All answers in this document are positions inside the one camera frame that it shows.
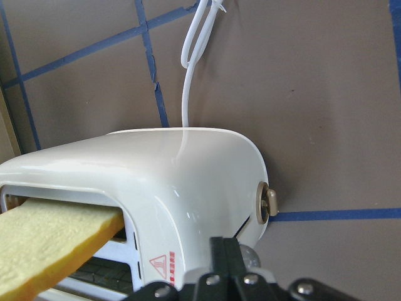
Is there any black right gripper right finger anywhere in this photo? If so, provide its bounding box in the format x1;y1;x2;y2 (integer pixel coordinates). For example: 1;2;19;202
223;238;357;300

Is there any white toaster power cable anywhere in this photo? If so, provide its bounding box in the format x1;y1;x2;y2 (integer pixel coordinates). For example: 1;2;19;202
180;0;227;129

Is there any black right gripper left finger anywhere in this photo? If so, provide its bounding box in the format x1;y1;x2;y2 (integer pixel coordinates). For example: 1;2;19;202
125;237;229;300

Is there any white two-slot toaster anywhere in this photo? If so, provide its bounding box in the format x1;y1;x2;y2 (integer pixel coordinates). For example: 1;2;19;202
1;127;278;300

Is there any yellow toast slice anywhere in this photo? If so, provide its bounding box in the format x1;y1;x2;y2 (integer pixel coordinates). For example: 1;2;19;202
1;198;124;300

